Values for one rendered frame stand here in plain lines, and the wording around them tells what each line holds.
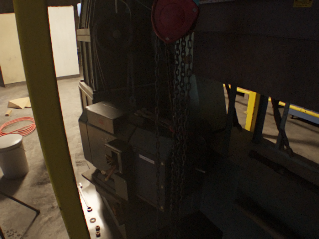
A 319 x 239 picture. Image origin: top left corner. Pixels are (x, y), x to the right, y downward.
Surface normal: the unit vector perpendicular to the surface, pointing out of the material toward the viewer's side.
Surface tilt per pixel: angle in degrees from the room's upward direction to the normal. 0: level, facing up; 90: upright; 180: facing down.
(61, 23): 90
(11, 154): 93
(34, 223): 0
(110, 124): 90
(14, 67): 90
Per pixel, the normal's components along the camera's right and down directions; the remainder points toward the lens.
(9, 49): 0.51, 0.34
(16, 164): 0.72, 0.32
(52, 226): 0.00, -0.92
